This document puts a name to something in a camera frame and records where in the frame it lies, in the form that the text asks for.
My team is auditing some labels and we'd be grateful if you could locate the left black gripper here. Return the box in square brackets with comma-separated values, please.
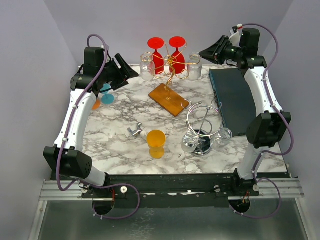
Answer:
[99, 53, 139, 90]

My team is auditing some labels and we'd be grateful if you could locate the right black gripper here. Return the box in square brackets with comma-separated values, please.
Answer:
[198, 36, 243, 66]

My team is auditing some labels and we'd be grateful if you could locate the orange wine glass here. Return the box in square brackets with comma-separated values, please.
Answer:
[92, 99, 101, 110]

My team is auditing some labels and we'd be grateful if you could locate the yellow wine glass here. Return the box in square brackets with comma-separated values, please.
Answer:
[146, 130, 166, 159]

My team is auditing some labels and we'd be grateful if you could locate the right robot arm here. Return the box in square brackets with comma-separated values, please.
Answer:
[199, 23, 292, 196]

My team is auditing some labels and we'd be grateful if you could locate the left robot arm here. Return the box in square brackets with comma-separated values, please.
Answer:
[43, 47, 139, 198]

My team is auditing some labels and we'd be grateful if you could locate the left clear wine glass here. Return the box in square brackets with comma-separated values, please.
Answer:
[139, 52, 155, 81]

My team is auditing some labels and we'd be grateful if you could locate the clear wine glass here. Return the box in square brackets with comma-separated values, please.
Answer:
[187, 52, 202, 80]
[139, 52, 155, 81]

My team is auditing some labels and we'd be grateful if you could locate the right clear wine glass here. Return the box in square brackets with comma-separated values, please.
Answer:
[187, 52, 202, 80]

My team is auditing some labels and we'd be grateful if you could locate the blue wine glass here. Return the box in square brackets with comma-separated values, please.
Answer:
[100, 83, 115, 105]

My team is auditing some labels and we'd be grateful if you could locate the right red wine glass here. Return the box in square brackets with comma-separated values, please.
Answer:
[169, 36, 186, 74]

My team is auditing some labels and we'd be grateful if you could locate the red wine glass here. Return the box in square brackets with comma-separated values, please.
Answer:
[147, 37, 165, 75]
[169, 36, 186, 74]

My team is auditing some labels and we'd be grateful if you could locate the left red wine glass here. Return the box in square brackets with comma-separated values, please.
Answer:
[147, 37, 165, 75]

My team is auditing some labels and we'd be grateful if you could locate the white cylinder fitting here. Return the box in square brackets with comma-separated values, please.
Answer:
[140, 130, 149, 140]

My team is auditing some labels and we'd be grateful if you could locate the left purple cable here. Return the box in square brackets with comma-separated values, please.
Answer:
[56, 33, 142, 221]

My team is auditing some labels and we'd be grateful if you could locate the purple cable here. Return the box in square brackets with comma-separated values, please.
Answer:
[56, 33, 142, 221]
[234, 23, 296, 220]

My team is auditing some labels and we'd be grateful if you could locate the gold wire wine glass rack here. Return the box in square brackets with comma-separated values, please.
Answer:
[148, 41, 189, 117]

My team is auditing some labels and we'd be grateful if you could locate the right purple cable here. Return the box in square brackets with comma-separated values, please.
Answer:
[234, 23, 296, 220]

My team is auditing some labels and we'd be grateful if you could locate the chrome wire glass rack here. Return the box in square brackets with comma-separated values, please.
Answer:
[182, 101, 223, 157]

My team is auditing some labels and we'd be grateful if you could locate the aluminium rail frame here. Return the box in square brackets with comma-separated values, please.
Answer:
[27, 65, 313, 240]

